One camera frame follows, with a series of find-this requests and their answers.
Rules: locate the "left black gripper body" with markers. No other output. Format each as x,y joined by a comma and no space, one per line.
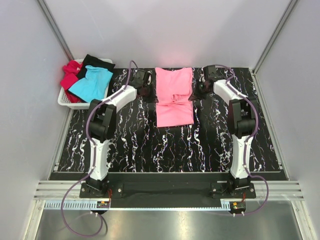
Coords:
147,87

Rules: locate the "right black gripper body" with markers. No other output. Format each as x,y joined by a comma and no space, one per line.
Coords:
202,91

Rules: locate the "pink t shirt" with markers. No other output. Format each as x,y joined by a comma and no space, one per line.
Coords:
173,89

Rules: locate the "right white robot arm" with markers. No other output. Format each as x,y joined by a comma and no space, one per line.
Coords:
242,123

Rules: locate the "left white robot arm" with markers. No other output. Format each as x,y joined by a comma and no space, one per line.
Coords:
101,126

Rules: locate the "cyan t shirt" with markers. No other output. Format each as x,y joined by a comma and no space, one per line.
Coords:
93,86

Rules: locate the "black t shirt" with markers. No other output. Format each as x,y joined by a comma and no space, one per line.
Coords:
94,62

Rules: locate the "red t shirt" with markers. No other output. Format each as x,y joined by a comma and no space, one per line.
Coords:
70,70

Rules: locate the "right control board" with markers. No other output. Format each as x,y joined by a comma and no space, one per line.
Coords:
236,205

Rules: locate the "control board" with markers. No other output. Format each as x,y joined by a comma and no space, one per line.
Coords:
236,205
104,204

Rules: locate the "left control board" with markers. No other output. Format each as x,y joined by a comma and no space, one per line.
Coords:
104,204

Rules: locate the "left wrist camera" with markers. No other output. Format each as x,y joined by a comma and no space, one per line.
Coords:
149,78

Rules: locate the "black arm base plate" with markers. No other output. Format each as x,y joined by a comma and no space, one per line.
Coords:
179,199

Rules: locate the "aluminium frame rail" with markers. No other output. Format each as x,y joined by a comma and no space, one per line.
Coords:
278,190

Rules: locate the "white slotted cable duct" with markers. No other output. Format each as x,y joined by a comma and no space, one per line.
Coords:
72,205

